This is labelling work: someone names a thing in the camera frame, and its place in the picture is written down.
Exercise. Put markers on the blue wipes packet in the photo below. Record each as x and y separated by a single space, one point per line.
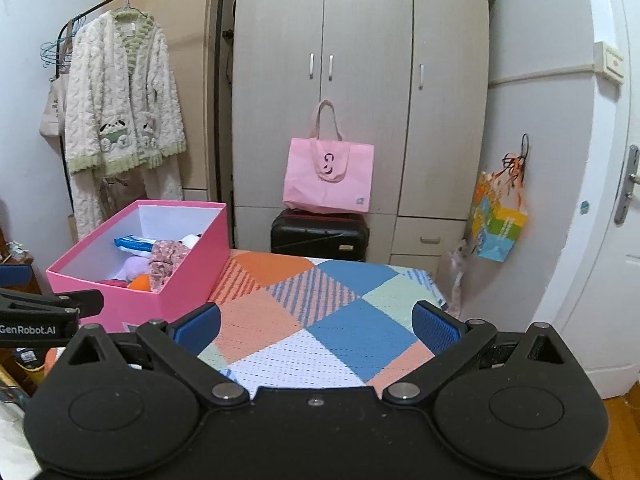
135 244

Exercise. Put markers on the wall light switch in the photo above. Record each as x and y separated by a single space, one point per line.
610 62

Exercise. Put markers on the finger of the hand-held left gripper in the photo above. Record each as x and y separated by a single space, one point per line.
15 275
50 301

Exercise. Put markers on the black suitcase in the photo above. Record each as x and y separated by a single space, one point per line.
315 235

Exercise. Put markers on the pink tote bag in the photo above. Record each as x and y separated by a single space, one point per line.
325 185

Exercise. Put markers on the colourful gift bag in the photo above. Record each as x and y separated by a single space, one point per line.
500 230

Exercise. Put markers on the patchwork blanket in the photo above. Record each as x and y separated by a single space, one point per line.
300 310

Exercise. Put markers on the red soft toy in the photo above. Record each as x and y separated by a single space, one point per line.
112 283

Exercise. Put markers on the grey wardrobe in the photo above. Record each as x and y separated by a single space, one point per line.
375 35

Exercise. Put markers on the cream fuzzy pajama jacket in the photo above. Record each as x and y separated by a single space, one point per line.
100 100

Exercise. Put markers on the black clothes rack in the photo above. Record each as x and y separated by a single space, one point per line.
220 60

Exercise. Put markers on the white door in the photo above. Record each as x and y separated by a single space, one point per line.
590 210

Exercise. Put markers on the purple plush toy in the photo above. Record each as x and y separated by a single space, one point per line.
132 267

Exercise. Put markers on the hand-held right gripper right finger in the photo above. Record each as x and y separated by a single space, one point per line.
435 327

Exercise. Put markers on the beige wooden board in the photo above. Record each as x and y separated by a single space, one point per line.
195 85

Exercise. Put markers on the orange plush toy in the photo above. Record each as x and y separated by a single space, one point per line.
140 282

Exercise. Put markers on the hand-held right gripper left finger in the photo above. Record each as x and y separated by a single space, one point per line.
200 327

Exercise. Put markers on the beige canvas tote bag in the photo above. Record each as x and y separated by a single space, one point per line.
52 110

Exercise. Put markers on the pink cardboard box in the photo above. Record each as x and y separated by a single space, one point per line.
190 285

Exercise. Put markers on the clear plastic bag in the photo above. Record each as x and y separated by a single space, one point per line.
460 270

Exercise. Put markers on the floral cloth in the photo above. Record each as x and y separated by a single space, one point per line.
167 265

